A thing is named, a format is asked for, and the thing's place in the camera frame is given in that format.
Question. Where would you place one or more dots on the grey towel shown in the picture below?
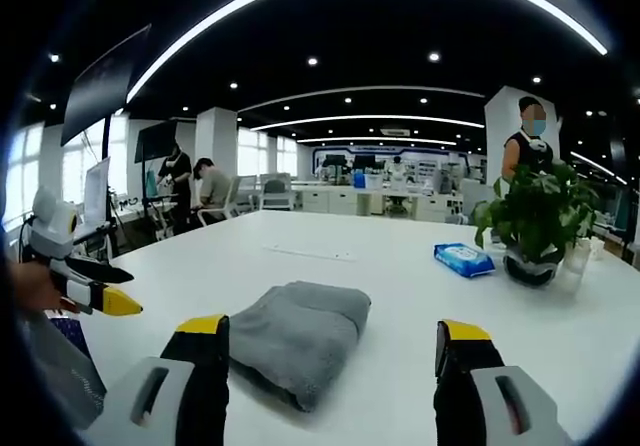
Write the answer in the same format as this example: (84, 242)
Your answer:
(300, 333)

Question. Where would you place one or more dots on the person's left hand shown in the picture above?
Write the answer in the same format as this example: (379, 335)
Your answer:
(37, 288)

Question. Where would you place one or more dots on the white computer monitor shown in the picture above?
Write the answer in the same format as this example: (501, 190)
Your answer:
(96, 191)

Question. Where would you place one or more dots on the person's grey clothing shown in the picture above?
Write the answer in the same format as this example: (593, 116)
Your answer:
(60, 366)

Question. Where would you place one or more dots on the blue wet wipes pack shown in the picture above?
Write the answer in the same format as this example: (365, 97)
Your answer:
(464, 259)

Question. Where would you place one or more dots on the round black and white pot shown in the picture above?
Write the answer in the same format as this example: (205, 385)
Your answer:
(530, 268)

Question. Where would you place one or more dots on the black monitor on stand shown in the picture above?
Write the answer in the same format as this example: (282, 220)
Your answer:
(155, 138)

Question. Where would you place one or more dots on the black hanging screen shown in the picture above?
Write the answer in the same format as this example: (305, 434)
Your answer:
(102, 86)

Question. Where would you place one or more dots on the white office chair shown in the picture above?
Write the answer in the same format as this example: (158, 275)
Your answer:
(276, 193)
(227, 201)

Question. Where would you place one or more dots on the clear plastic cup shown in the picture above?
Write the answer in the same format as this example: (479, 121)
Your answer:
(577, 266)

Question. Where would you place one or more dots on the green potted plant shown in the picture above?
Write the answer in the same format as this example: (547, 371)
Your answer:
(540, 208)

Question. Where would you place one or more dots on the white cabinet row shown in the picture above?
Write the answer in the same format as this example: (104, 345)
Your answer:
(360, 200)

